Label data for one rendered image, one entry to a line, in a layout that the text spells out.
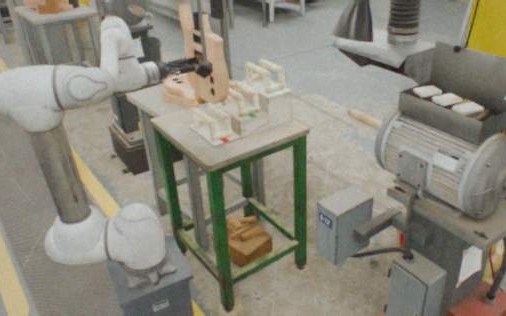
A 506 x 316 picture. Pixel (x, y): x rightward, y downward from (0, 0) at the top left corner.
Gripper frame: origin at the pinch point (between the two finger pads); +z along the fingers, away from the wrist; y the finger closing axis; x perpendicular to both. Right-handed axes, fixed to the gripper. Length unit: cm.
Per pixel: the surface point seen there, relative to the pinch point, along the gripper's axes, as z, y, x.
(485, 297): 27, 137, -49
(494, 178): 20, 135, -2
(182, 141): -12.3, -1.6, -36.9
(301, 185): 39, 25, -69
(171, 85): 9, -58, -31
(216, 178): -10, 26, -45
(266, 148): 17.1, 26.2, -38.7
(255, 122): 19.5, 13.8, -30.5
